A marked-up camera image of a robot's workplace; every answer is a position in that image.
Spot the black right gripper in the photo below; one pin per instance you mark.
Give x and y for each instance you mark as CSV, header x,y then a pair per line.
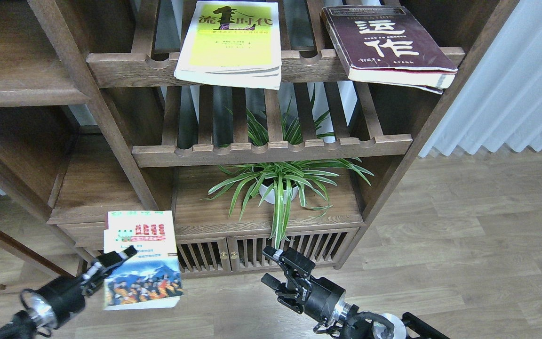
x,y
319,298

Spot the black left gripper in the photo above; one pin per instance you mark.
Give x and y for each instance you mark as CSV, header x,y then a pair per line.
x,y
54,304

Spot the white book with colourful picture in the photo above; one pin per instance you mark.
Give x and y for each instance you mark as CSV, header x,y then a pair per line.
x,y
151,278

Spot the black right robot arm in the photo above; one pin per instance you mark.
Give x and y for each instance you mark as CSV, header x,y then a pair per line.
x,y
367,325

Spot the wooden drawer with brass knob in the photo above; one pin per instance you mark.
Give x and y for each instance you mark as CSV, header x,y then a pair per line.
x,y
87,235

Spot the right slatted cabinet door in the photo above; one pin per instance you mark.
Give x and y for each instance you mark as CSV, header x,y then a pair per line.
x,y
323,247

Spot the green spider plant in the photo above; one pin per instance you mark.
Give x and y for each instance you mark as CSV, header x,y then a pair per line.
x,y
283,181

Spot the dark wooden bookshelf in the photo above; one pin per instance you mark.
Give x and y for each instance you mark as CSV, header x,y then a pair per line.
x,y
92,118

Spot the yellow green cover book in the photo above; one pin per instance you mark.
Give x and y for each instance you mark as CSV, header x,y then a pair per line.
x,y
232,43

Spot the dark maroon cover book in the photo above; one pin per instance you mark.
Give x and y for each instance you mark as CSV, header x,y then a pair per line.
x,y
387,45

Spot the white pleated curtain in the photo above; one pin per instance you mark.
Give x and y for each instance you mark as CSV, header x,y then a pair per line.
x,y
501,104

